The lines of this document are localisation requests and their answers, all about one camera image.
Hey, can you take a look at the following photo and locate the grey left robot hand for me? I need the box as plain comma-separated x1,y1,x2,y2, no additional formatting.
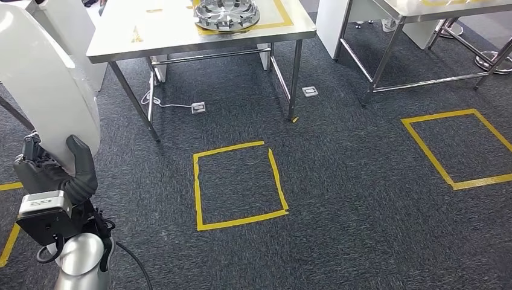
13,132,99,205

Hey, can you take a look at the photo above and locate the white curved plastic part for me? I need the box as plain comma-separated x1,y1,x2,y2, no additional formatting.
0,3,101,176

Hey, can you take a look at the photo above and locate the steel workbench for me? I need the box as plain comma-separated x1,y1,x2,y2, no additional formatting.
331,0,512,108
86,0,318,144

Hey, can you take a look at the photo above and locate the white partition panel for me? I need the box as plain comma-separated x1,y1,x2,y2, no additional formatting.
24,0,108,94

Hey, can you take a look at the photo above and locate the yellow bench tape square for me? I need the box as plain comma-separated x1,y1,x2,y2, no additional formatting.
130,7,165,44
195,0,295,37

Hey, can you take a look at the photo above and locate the yellow floor tape square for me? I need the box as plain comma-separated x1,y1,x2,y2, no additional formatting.
193,140,290,233

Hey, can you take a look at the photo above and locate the silver wheel hubcap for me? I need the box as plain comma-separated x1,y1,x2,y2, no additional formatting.
193,0,261,33

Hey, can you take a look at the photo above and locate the chrome stool base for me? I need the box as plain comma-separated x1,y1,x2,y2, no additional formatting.
473,50,512,76
437,20,461,40

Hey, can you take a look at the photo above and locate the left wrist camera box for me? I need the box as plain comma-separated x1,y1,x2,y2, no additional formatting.
16,190,87,247

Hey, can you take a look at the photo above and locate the steel table frame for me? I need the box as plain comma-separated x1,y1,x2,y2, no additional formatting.
0,94,36,132

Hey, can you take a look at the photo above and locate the white floor cable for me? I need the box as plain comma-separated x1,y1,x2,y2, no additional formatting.
139,88,194,109

